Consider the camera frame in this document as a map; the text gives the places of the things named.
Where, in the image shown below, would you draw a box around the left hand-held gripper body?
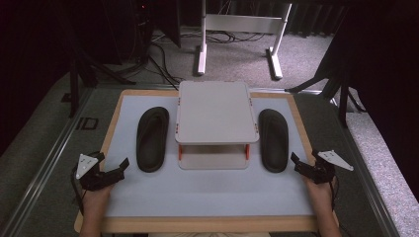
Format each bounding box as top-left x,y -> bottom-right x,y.
72,153 -> 121,193

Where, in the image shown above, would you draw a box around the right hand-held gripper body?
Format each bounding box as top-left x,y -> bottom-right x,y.
301,149 -> 355,186

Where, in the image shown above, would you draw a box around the white two-tier rack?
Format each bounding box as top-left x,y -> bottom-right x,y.
174,80 -> 261,171

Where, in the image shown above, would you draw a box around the person's left hand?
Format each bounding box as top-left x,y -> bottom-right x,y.
81,183 -> 115,215

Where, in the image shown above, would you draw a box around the person's right hand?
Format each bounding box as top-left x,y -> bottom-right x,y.
301,175 -> 335,213

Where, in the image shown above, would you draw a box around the black tripod stand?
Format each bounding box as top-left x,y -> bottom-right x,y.
66,45 -> 136,119
284,62 -> 368,128

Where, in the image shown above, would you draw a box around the wooden-framed work board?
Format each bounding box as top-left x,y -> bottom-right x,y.
104,95 -> 314,218

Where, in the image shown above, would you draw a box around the dark curtain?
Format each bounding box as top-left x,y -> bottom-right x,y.
0,0 -> 112,157
324,0 -> 419,200

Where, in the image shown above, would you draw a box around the dark computer tower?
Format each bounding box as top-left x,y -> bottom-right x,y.
108,0 -> 156,66

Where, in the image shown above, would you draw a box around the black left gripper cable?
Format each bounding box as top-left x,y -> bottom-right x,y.
70,166 -> 85,216

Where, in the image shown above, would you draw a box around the metal floor rail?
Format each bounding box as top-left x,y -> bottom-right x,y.
0,86 -> 97,237
328,97 -> 402,237

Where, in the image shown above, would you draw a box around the black floor cables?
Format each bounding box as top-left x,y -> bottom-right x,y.
144,39 -> 183,91

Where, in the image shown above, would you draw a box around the black floor cable bundle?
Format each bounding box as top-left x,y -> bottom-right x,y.
183,29 -> 269,44

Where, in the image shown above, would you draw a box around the white desk frame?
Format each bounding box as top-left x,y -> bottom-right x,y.
196,0 -> 293,81

